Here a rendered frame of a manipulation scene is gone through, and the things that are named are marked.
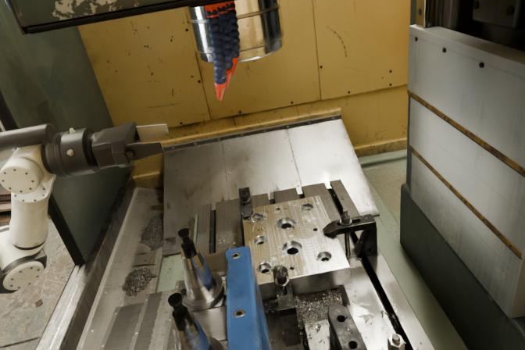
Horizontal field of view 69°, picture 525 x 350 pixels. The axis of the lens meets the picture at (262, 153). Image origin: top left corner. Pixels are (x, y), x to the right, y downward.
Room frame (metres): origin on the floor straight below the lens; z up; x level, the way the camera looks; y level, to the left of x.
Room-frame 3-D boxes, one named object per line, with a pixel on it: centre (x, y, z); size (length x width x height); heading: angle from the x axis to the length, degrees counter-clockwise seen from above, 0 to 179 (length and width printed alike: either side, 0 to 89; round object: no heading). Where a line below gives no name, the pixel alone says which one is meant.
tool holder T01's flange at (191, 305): (0.40, 0.12, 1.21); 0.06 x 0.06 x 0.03
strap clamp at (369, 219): (0.74, -0.18, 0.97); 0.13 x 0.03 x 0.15; 91
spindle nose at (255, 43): (0.71, 0.00, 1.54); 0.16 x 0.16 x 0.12
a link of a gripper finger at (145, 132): (0.73, 0.21, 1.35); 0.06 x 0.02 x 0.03; 91
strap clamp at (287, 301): (0.58, 0.01, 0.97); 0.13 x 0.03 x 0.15; 1
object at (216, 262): (0.46, 0.12, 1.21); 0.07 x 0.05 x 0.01; 91
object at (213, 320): (0.35, 0.12, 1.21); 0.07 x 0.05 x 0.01; 91
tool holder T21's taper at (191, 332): (0.29, 0.12, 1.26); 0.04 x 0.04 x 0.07
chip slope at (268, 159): (1.37, 0.02, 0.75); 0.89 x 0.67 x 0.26; 91
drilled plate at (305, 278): (0.76, -0.03, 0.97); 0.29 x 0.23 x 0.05; 1
